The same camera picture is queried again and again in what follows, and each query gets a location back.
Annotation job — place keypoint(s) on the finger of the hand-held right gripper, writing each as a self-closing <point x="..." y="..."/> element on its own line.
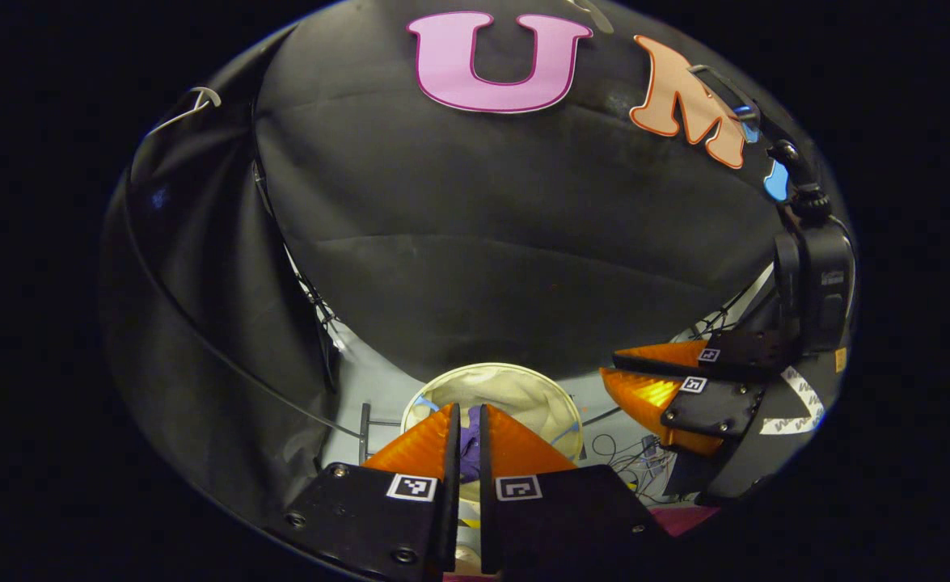
<point x="717" y="408"/>
<point x="749" y="352"/>

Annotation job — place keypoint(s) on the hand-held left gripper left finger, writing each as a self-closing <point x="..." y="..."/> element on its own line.
<point x="452" y="485"/>

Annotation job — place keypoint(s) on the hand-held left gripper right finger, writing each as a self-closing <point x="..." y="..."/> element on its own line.
<point x="487" y="501"/>

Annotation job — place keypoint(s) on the purple jacket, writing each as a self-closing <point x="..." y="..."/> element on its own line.
<point x="470" y="457"/>

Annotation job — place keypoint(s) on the beige laundry hamper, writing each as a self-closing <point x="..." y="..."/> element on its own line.
<point x="507" y="388"/>

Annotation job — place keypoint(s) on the white hanger with jacket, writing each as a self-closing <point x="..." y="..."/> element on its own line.
<point x="596" y="14"/>

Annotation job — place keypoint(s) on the empty white hanger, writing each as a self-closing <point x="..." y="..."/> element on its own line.
<point x="200" y="101"/>

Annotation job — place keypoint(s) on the pink object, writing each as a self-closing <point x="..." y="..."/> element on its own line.
<point x="685" y="517"/>

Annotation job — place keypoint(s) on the black backdrop cloth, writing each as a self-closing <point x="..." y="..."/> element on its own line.
<point x="483" y="242"/>

